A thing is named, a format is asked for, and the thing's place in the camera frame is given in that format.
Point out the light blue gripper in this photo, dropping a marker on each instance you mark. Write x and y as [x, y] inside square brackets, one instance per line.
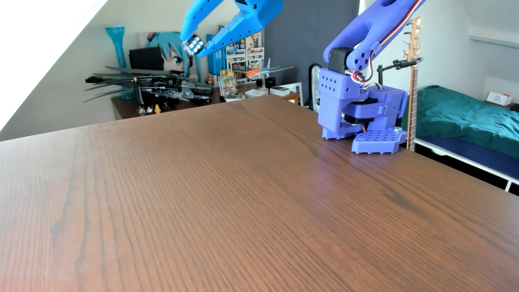
[250, 20]

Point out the dark blue dice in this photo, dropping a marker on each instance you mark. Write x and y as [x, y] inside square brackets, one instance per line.
[194, 45]

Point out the purple robot arm with base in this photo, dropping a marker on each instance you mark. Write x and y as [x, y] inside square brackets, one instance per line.
[344, 105]

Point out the vinyl figure box blue character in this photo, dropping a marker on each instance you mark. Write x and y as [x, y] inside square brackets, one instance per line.
[234, 49]

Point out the tall blue box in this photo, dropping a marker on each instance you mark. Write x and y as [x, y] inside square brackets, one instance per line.
[217, 63]

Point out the vinyl figure box brown character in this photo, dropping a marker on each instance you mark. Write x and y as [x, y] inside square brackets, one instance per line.
[255, 42]

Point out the vinyl figure box dark character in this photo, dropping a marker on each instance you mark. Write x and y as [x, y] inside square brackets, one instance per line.
[236, 67]

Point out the vinyl figure box grey character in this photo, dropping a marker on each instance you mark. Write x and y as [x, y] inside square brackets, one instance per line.
[254, 61]

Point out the anime girl picture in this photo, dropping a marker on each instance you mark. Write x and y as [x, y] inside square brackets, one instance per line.
[168, 52]

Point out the small brown figurine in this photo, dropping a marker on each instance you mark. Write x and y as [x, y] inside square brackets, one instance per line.
[209, 80]

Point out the clear card display stand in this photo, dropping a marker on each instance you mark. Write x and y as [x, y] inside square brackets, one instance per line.
[228, 84]

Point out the orange white model airplane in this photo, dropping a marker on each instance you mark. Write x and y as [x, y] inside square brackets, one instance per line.
[255, 73]

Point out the black aircraft model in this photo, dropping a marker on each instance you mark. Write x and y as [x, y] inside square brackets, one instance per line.
[170, 87]

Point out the black rectangular box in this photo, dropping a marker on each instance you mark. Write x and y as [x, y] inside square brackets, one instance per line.
[146, 59]

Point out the small white box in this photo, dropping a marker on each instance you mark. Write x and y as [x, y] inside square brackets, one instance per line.
[256, 93]
[279, 91]

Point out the blue glass vase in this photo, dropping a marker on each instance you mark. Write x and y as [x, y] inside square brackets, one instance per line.
[117, 40]

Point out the black framed mirror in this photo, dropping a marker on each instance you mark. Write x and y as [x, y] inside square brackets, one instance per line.
[315, 87]

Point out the dark wooden sideboard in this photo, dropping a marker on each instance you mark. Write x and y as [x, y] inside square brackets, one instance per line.
[125, 108]

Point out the black clamp stand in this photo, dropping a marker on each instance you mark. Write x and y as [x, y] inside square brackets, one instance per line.
[399, 63]

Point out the bass guitar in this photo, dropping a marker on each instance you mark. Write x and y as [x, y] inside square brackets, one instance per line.
[412, 117]

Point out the bed with teal blanket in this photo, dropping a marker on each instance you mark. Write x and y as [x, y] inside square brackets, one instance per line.
[462, 115]

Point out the small white radio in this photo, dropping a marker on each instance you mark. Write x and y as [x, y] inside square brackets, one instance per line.
[498, 98]

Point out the blue mattress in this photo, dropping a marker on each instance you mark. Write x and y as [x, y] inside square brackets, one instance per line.
[478, 156]

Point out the white picture frame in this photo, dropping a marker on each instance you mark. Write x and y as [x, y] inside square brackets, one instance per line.
[295, 90]

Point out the white wall shelf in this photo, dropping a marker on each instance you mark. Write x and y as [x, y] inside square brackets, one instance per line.
[494, 38]

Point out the white bed frame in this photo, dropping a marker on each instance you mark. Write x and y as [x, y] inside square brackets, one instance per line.
[466, 159]

